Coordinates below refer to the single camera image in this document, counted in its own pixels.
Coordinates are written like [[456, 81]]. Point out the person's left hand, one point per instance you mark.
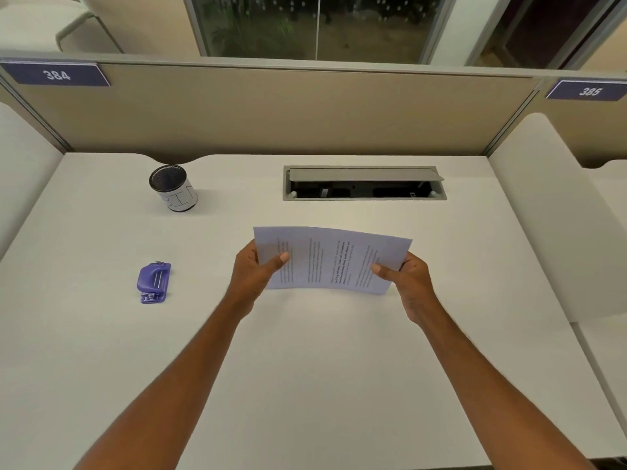
[[247, 283]]

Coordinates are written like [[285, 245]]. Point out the person's right hand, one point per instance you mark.
[[416, 288]]

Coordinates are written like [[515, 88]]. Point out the purple hole punch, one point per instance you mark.
[[152, 283]]

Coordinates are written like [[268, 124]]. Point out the white printed paper sheet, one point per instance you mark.
[[333, 239]]

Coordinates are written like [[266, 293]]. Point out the person's left forearm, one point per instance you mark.
[[171, 396]]

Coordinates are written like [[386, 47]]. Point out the person's right forearm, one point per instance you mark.
[[490, 401]]

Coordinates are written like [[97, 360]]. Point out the black mesh cup white label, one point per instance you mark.
[[180, 198]]

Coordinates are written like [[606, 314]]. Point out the white side divider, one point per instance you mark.
[[548, 220], [24, 176]]

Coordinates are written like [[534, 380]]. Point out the wide beige partition panel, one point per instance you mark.
[[294, 112]]

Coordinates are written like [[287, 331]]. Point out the narrow beige partition panel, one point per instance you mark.
[[602, 127]]

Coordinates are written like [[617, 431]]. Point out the blue desk number sign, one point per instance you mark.
[[588, 90], [56, 74]]

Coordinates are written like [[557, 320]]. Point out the dark glass door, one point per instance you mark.
[[539, 29]]

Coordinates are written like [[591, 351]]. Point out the beige chair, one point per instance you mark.
[[34, 29]]

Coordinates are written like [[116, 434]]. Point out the glass window grey frame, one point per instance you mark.
[[264, 29]]

